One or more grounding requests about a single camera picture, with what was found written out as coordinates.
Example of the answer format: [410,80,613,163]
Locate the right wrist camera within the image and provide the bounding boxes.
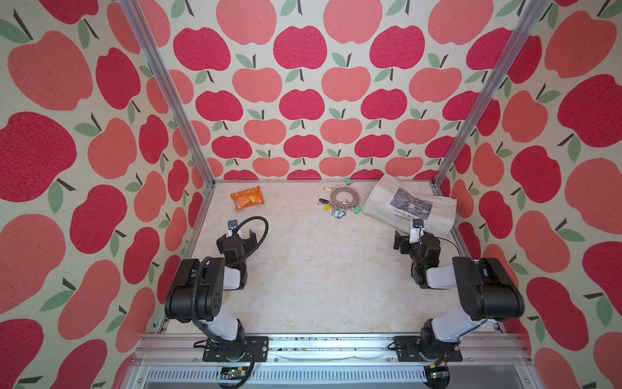
[409,219,424,244]

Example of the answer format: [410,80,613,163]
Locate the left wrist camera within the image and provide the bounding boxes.
[227,220,238,237]

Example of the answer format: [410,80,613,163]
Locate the orange snack packet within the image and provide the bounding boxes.
[230,186,265,211]

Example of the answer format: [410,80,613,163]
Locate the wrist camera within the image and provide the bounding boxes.
[227,220,238,237]
[409,219,424,244]

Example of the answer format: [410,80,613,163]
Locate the left aluminium frame post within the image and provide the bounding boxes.
[120,1,215,190]

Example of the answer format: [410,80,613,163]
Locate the canvas Monet tote bag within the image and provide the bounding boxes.
[362,174,458,238]

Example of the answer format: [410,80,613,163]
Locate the metal ring plate with keyrings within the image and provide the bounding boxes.
[317,178,362,220]

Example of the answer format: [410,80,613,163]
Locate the right aluminium frame post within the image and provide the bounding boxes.
[430,0,552,195]

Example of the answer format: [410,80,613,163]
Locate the front aluminium rail base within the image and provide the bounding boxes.
[119,332,544,388]

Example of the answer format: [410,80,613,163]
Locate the aluminium frame post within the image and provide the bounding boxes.
[430,0,552,195]
[120,1,215,190]

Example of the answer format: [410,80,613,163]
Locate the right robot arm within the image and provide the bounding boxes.
[388,229,525,363]

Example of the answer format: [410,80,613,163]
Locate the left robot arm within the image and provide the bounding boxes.
[165,230,269,362]

